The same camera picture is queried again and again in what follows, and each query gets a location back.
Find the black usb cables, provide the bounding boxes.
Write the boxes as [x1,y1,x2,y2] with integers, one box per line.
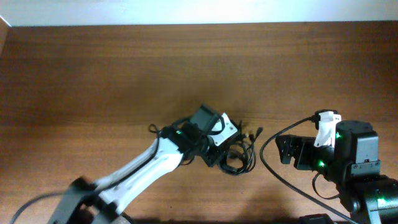
[217,121,264,177]

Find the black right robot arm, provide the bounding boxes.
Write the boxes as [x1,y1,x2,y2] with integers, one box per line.
[275,120,397,223]

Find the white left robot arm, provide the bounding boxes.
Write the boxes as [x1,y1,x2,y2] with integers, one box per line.
[49,104,241,223]

